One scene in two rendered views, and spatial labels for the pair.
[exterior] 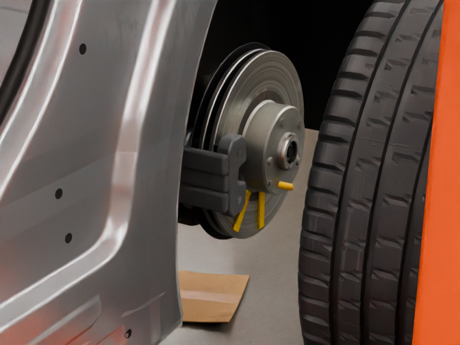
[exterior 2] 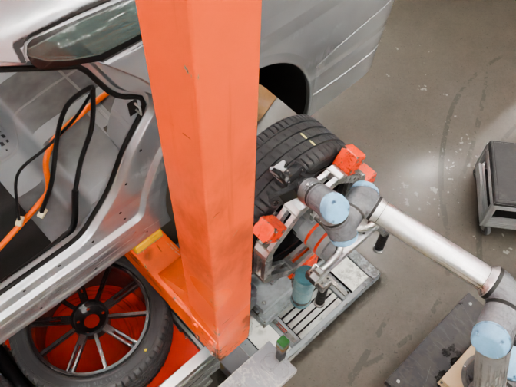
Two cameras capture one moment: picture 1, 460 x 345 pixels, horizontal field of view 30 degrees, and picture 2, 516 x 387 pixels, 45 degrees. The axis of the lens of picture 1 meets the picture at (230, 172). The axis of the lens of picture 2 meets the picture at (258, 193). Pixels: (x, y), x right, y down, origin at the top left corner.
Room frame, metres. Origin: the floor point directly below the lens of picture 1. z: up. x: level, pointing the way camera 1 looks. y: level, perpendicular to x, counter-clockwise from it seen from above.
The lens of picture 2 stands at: (-0.17, -0.58, 3.00)
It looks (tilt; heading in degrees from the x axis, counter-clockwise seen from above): 58 degrees down; 14
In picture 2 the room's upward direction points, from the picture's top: 3 degrees clockwise
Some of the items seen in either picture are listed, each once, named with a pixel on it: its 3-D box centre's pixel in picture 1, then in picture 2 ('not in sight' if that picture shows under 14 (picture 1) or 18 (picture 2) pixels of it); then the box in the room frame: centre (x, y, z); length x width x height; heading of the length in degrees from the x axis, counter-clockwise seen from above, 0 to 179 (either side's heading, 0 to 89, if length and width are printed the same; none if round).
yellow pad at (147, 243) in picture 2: not in sight; (139, 231); (0.90, 0.18, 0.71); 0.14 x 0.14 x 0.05; 59
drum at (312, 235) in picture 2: not in sight; (322, 236); (1.02, -0.55, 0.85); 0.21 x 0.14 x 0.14; 59
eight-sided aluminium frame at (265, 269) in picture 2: not in sight; (309, 223); (1.05, -0.49, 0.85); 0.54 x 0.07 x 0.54; 149
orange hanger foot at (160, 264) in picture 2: not in sight; (166, 260); (0.81, 0.03, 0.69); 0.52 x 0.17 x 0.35; 59
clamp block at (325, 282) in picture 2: not in sight; (319, 278); (0.80, -0.58, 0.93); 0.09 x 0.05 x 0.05; 59
